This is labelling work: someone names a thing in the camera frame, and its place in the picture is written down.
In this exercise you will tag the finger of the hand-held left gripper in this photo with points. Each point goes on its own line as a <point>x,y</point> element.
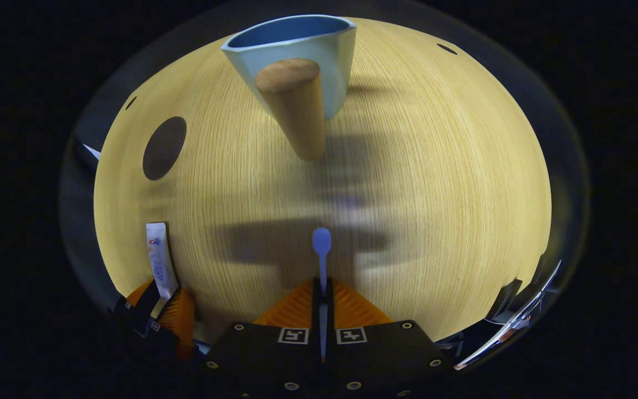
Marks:
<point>158,330</point>
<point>130,313</point>

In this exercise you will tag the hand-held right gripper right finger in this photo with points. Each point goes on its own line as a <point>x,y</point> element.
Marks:
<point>385,354</point>

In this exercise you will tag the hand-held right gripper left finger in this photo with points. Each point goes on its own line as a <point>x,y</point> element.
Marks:
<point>263,354</point>

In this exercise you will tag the white toothpaste tube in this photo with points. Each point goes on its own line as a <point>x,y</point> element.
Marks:
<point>158,260</point>

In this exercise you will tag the white toothbrush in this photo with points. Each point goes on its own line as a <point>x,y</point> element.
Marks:
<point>322,241</point>

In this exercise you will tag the dark round coaster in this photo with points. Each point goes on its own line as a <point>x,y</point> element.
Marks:
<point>164,148</point>

